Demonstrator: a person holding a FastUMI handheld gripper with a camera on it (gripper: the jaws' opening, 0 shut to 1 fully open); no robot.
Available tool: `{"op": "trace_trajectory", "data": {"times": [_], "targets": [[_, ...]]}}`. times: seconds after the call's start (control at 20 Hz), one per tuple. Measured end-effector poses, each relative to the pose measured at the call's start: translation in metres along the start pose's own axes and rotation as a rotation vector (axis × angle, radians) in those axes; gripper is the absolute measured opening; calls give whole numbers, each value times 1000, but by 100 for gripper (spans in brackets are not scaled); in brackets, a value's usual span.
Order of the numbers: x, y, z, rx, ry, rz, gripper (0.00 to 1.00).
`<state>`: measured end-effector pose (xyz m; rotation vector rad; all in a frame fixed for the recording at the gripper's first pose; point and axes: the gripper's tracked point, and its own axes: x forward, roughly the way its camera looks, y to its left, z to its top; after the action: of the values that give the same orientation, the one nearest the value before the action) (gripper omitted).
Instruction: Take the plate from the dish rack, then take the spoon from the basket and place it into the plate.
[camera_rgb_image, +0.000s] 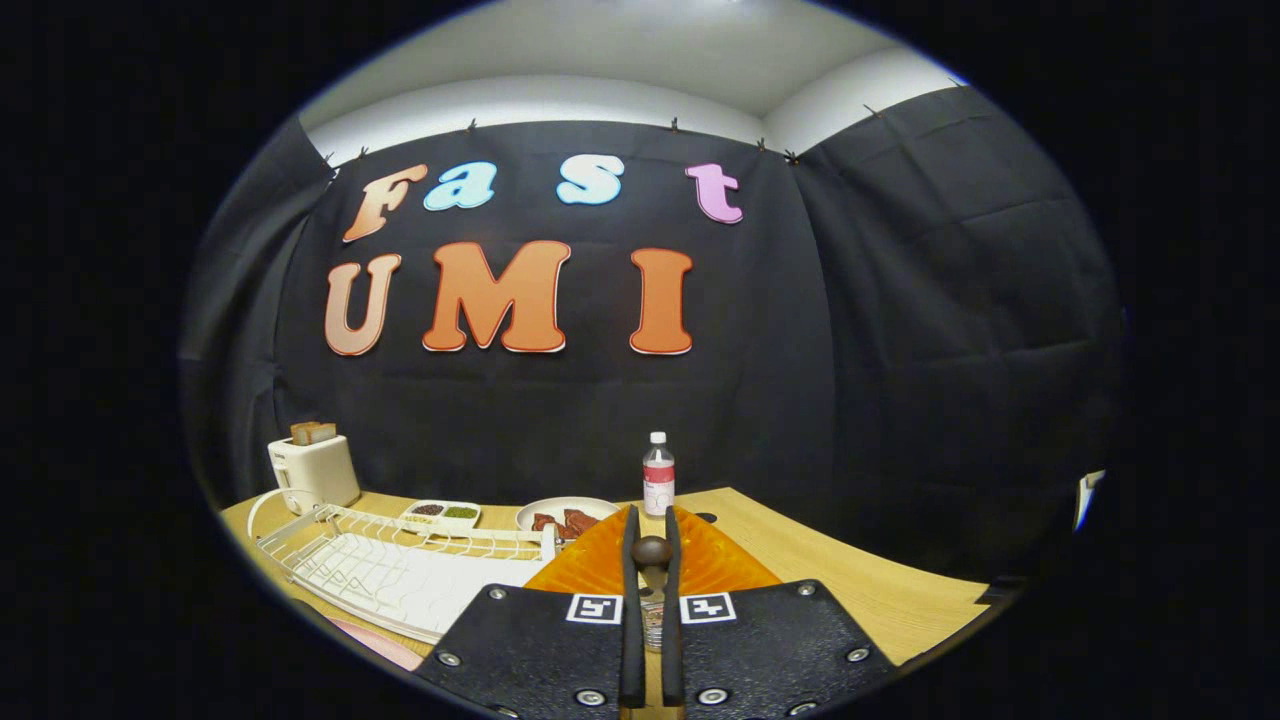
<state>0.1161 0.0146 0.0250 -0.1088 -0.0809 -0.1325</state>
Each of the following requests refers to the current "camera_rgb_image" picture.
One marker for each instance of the pink plate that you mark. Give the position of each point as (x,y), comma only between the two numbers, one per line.
(385,645)

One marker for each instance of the black table clamp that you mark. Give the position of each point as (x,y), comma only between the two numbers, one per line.
(1000,591)

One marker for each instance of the black backdrop cloth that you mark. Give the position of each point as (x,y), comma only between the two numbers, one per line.
(800,350)

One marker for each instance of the clear bottle with red label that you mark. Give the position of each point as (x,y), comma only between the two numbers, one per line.
(658,480)

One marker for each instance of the white plate with meat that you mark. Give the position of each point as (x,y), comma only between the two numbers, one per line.
(570,503)

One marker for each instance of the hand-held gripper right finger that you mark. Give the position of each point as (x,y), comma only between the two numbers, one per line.
(780,650)

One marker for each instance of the brown bread slice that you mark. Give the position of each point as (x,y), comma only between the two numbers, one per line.
(302,435)
(325,431)

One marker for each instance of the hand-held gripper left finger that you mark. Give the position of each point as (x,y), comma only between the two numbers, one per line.
(540,650)

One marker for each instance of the white divided spice dish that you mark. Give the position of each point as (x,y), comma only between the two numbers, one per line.
(443,520)

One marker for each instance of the white toaster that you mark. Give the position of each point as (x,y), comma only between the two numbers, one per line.
(315,475)

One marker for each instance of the red meat piece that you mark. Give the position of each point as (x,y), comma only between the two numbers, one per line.
(580,523)
(545,522)

